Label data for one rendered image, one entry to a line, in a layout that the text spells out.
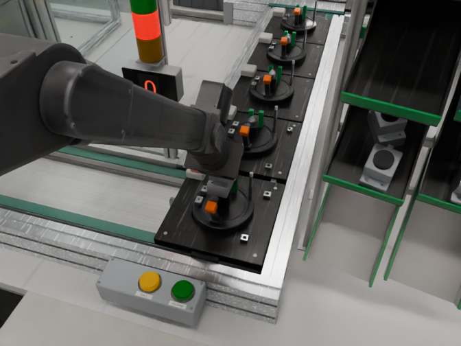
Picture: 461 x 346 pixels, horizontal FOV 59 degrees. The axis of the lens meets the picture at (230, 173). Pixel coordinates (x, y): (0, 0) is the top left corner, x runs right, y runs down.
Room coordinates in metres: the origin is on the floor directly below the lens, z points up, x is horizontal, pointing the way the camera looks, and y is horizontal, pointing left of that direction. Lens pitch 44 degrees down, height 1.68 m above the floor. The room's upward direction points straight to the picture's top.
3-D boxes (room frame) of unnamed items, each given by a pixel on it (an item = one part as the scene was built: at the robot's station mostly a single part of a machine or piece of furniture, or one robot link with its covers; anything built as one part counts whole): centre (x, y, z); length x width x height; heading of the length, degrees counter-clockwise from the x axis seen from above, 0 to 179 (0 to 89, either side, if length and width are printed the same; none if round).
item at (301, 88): (1.09, -0.13, 1.01); 0.24 x 0.24 x 0.13; 73
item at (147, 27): (0.78, 0.16, 1.33); 0.05 x 0.05 x 0.05
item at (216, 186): (0.61, 0.02, 1.09); 0.08 x 0.04 x 0.07; 164
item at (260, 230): (0.61, 0.02, 0.96); 0.24 x 0.24 x 0.02; 73
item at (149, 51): (0.78, 0.16, 1.28); 0.05 x 0.05 x 0.05
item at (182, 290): (0.41, 0.09, 0.96); 0.04 x 0.04 x 0.02
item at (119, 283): (0.43, 0.16, 0.93); 0.21 x 0.07 x 0.06; 73
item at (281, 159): (0.85, -0.06, 1.01); 0.24 x 0.24 x 0.13; 73
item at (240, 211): (0.61, 0.02, 0.98); 0.14 x 0.14 x 0.02
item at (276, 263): (1.07, -0.12, 0.91); 1.24 x 0.33 x 0.10; 163
